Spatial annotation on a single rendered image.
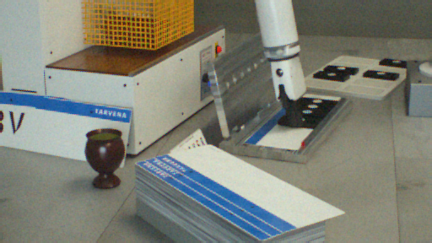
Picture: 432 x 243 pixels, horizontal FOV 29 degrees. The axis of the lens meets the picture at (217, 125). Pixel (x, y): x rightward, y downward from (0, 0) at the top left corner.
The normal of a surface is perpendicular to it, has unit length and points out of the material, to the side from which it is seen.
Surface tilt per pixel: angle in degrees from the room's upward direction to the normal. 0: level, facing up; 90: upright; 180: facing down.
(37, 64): 90
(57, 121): 69
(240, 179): 0
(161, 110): 90
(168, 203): 90
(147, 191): 90
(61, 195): 0
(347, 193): 0
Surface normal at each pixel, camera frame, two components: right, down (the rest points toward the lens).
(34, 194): 0.00, -0.95
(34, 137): -0.41, -0.07
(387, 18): -0.18, 0.32
